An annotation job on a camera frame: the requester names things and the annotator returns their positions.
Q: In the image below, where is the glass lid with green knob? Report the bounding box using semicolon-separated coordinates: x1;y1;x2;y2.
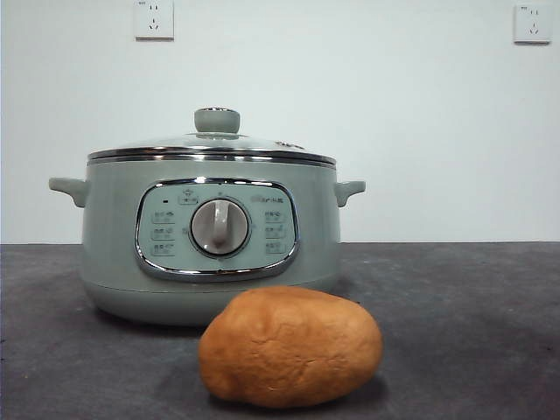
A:
87;107;338;168

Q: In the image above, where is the brown potato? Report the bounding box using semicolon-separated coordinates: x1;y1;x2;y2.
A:
198;286;384;410

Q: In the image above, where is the pale green electric cooking pot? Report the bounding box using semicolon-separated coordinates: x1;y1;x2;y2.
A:
47;148;367;327

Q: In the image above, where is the white wall socket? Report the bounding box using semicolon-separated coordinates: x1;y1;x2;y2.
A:
134;0;175;42
513;4;553;46

